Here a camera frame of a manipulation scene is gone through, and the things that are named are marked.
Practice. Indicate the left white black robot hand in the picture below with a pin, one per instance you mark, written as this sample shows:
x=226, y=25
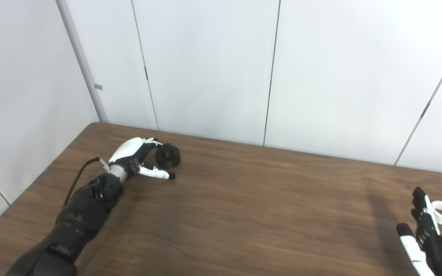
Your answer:
x=129, y=147

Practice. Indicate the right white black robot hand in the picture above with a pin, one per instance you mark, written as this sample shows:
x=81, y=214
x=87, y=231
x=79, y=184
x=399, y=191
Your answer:
x=436, y=253

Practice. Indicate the round black part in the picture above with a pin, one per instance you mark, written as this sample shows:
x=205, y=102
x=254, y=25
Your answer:
x=168, y=157

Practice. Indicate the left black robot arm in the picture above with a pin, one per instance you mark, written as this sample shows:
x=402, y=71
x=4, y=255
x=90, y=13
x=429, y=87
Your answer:
x=79, y=218

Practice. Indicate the gray wall post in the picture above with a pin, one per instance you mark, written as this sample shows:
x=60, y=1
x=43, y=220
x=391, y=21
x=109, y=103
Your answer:
x=86, y=76

